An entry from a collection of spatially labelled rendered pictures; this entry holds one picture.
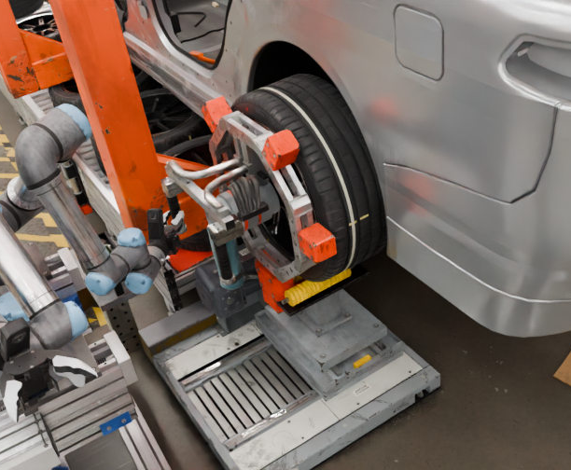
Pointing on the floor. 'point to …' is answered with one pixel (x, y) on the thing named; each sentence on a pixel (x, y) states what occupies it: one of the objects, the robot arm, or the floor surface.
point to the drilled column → (123, 325)
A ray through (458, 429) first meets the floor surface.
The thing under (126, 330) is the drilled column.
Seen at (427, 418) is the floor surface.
